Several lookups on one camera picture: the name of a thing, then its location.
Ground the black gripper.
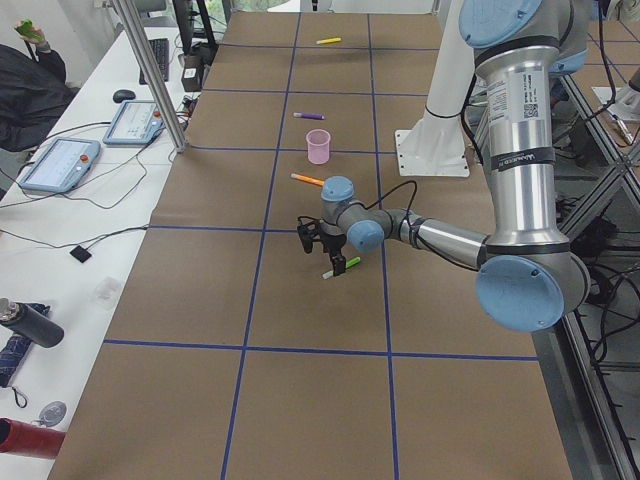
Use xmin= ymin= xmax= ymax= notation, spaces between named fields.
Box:
xmin=320 ymin=225 xmax=346 ymax=276

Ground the green highlighter pen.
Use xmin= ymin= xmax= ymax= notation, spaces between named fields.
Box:
xmin=322 ymin=256 xmax=361 ymax=279

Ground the yellow highlighter pen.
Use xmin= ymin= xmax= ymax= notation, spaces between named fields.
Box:
xmin=315 ymin=37 xmax=342 ymax=45

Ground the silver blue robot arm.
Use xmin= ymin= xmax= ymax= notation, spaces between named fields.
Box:
xmin=298 ymin=1 xmax=592 ymax=332

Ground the orange highlighter pen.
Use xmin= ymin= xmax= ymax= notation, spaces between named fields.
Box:
xmin=290 ymin=173 xmax=325 ymax=187

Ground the pink mesh pen holder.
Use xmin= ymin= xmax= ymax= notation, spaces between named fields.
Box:
xmin=305 ymin=129 xmax=331 ymax=165

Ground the purple marker pen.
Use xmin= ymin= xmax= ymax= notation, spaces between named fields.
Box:
xmin=293 ymin=112 xmax=325 ymax=120

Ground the black box with label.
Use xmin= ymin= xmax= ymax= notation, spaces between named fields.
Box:
xmin=181 ymin=55 xmax=202 ymax=92

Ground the far teach pendant tablet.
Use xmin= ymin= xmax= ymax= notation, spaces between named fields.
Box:
xmin=103 ymin=100 xmax=164 ymax=146

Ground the teach pendant tablet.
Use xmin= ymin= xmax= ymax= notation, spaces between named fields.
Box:
xmin=18 ymin=137 xmax=101 ymax=193
xmin=103 ymin=100 xmax=164 ymax=146

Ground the small black square device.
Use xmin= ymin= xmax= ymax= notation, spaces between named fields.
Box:
xmin=69 ymin=245 xmax=92 ymax=263

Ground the black computer mouse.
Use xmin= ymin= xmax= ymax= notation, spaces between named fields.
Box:
xmin=112 ymin=89 xmax=136 ymax=104

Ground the black keyboard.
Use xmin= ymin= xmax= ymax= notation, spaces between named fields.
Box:
xmin=148 ymin=38 xmax=170 ymax=82

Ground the near teach pendant tablet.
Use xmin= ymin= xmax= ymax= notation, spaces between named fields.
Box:
xmin=18 ymin=137 xmax=101 ymax=193

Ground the black water bottle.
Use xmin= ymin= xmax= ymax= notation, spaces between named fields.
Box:
xmin=1 ymin=298 xmax=64 ymax=348

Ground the round metal lid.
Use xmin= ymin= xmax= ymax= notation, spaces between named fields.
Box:
xmin=34 ymin=400 xmax=67 ymax=428

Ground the dark blue folded umbrella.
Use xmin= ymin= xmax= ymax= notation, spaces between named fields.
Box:
xmin=1 ymin=333 xmax=32 ymax=408

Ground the person in black jacket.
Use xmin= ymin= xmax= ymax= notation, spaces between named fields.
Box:
xmin=1 ymin=21 xmax=76 ymax=152

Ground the red cylinder bottle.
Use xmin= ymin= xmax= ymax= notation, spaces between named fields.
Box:
xmin=0 ymin=418 xmax=66 ymax=459

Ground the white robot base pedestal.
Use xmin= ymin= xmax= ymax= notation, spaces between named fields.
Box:
xmin=395 ymin=0 xmax=475 ymax=178

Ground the aluminium frame post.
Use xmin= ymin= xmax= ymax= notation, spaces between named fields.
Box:
xmin=111 ymin=0 xmax=187 ymax=153

